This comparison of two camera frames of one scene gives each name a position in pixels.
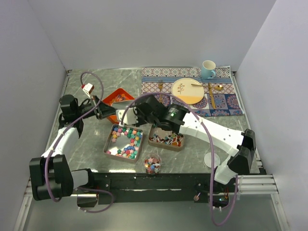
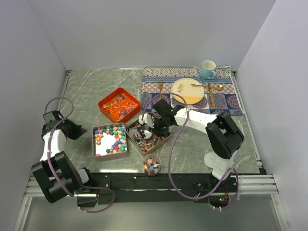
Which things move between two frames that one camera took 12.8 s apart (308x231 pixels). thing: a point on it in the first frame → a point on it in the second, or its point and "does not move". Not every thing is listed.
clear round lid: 208,160 does not move
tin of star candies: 123,143 → 109,142
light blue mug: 208,67 does not move
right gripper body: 142,119 → 160,127
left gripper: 104,110 → 78,132
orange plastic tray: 119,95 does not move
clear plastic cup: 152,163 does not move
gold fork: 160,85 does not move
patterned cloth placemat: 185,86 does not move
